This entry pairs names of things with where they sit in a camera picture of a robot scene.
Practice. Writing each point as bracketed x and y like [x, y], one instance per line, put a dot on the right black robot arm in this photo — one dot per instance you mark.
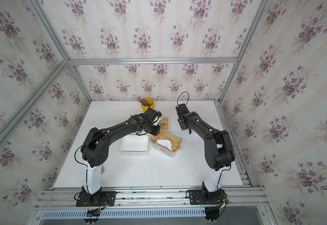
[218, 148]

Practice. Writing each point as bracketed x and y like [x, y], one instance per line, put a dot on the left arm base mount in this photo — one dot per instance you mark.
[100, 200]

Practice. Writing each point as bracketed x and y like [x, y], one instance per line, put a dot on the white box with bamboo lid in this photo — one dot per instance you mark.
[164, 124]

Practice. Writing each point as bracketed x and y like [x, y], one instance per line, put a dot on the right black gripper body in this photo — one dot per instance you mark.
[182, 127]

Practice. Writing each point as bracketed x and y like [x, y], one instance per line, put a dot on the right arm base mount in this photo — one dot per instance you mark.
[215, 202]

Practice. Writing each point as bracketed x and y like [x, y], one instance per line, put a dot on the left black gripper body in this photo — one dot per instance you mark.
[153, 129]

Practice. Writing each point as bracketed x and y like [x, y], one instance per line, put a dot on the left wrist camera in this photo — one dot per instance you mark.
[157, 118]

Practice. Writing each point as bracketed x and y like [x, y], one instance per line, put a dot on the clear plastic tissue box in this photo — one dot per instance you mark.
[166, 144]

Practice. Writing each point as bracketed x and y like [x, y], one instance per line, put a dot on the yellow metal pen bucket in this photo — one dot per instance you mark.
[150, 102]

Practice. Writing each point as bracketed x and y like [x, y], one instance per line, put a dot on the white plastic tray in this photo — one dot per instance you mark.
[133, 145]

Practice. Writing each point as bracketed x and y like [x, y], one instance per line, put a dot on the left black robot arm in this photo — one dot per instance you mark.
[95, 149]

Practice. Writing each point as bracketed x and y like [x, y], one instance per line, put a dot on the bamboo tissue box lid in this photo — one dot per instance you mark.
[167, 139]

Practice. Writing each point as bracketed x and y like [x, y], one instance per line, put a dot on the colored pencils bundle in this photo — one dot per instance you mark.
[143, 102]

